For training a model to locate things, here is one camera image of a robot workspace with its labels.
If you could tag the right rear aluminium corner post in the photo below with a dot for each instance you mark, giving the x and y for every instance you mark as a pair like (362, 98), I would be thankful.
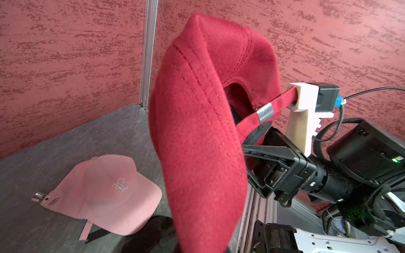
(150, 19)

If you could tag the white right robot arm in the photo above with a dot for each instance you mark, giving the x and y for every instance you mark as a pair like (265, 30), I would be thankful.
(363, 178)

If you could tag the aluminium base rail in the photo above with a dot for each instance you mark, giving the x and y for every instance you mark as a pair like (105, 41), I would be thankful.
(256, 208)

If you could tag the dark red baseball cap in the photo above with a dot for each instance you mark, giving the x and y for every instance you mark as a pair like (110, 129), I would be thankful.
(217, 83)

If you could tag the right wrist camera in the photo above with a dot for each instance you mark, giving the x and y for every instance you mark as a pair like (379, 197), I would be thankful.
(315, 101)

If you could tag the black baseball cap letter R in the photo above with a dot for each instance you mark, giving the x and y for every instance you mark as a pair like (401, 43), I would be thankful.
(157, 236)

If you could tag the pink baseball cap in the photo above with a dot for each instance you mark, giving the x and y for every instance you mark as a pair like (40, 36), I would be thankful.
(106, 191)

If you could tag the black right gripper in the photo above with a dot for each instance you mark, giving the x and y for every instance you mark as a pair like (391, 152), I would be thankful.
(277, 167)

